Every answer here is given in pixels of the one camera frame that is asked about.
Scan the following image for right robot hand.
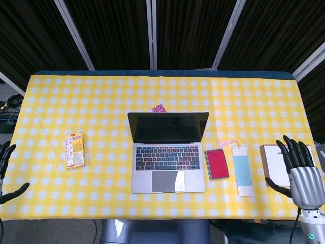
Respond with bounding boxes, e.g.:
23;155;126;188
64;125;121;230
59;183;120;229
265;135;325;209

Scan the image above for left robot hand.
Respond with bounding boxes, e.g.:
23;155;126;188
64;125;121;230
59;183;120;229
0;142;30;205

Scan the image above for silver laptop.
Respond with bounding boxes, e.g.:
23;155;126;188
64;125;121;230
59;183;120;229
127;111;210;194

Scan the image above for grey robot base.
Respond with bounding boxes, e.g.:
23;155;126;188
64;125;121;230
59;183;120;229
101;219;211;244

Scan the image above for blue white bookmark with tassel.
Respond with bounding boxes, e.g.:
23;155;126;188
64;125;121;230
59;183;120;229
217;140;255;197

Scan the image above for yellow snack box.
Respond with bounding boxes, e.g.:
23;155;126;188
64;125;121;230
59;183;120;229
64;132;86;170

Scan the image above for red stamp pad case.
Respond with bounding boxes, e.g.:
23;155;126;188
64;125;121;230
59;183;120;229
205;148;231;181

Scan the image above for yellow checkered tablecloth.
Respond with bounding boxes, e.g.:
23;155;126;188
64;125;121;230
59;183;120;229
0;74;318;221

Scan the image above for pink patterned card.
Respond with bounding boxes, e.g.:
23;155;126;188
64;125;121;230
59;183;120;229
151;103;168;113

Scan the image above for black folding screen partition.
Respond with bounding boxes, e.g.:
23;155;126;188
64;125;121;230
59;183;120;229
0;0;325;143

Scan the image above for white cable product box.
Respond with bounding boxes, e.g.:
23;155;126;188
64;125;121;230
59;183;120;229
259;144;311;189

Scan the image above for black coiled cables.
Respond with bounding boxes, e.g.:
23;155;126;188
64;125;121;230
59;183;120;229
0;93;23;110

